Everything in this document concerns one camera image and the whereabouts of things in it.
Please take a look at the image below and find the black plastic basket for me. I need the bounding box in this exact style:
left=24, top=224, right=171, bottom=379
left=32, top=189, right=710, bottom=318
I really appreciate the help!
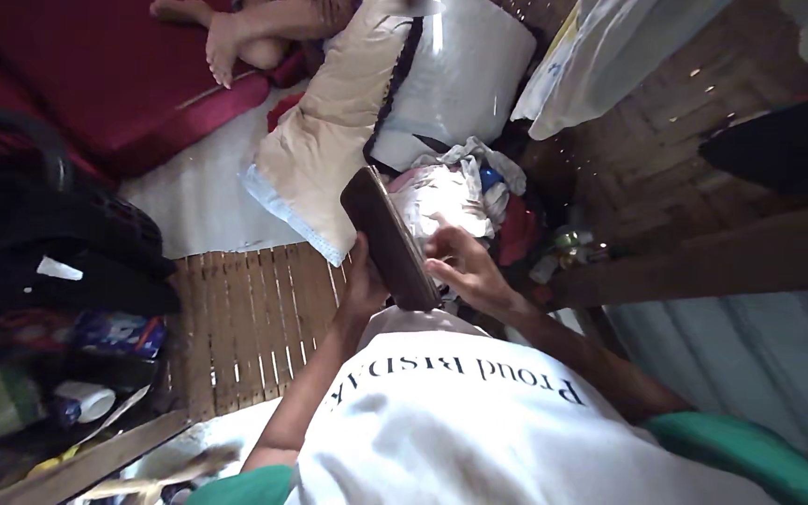
left=0, top=107, right=165, bottom=260

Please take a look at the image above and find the person's right hand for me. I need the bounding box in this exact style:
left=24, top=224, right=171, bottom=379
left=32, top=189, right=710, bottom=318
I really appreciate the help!
left=424, top=213, right=534, bottom=326

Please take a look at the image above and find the blue plastic packet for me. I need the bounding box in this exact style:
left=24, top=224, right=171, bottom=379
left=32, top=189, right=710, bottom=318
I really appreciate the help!
left=71, top=311, right=166, bottom=360

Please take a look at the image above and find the pile of clothes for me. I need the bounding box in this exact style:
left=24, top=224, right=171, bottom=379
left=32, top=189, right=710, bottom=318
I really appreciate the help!
left=384, top=136, right=527, bottom=243

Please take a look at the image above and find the person's left hand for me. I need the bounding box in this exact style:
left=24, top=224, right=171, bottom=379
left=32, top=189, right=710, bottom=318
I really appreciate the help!
left=337, top=231, right=391, bottom=326

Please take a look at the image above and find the dark brown phone case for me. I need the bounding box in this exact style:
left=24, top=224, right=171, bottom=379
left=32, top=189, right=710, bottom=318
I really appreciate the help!
left=340, top=166, right=443, bottom=312

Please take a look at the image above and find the large white translucent container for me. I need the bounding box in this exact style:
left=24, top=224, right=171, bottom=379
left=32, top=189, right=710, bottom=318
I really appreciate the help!
left=368, top=0, right=537, bottom=173

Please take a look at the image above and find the white floor sheet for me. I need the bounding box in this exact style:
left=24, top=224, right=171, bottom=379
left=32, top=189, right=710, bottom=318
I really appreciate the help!
left=119, top=79, right=312, bottom=260

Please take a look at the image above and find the black bag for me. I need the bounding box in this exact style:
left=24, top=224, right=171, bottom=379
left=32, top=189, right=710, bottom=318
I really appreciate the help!
left=0, top=175, right=182, bottom=324

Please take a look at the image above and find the wooden beam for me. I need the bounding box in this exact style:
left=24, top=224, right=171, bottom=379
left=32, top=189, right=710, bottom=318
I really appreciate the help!
left=534, top=198, right=808, bottom=311

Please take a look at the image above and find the red sofa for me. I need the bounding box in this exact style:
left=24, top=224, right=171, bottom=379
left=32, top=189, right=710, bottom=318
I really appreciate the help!
left=0, top=0, right=310, bottom=185

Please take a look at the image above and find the person's left forearm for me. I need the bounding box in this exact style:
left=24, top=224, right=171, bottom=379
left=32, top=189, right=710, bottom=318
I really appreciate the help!
left=242, top=309, right=370, bottom=473

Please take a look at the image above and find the beige blanket with blue edge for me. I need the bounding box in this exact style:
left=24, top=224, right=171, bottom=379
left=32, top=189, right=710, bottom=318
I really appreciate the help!
left=238, top=0, right=419, bottom=268

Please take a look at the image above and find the wooden plank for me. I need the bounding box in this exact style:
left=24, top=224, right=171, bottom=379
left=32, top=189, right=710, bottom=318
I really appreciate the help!
left=0, top=410, right=190, bottom=505

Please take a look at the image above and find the clear plastic bottle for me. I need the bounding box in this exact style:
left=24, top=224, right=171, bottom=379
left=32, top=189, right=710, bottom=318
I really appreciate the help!
left=529, top=254, right=561, bottom=285

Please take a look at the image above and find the red cloth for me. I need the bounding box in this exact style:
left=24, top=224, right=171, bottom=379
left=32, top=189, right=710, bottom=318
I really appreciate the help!
left=497, top=194, right=538, bottom=267

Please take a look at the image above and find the dark hanging cloth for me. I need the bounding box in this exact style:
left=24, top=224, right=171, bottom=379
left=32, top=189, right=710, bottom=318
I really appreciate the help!
left=699, top=79, right=808, bottom=197

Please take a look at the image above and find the white hanging cloth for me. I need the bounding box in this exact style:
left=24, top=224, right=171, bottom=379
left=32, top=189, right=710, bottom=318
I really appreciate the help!
left=511, top=0, right=735, bottom=141

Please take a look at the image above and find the person's right forearm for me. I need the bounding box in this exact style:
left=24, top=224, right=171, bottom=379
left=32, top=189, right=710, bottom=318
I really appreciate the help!
left=508, top=300, right=697, bottom=426

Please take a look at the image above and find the person's body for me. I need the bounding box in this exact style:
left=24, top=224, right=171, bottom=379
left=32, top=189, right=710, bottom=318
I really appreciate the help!
left=187, top=306, right=808, bottom=505

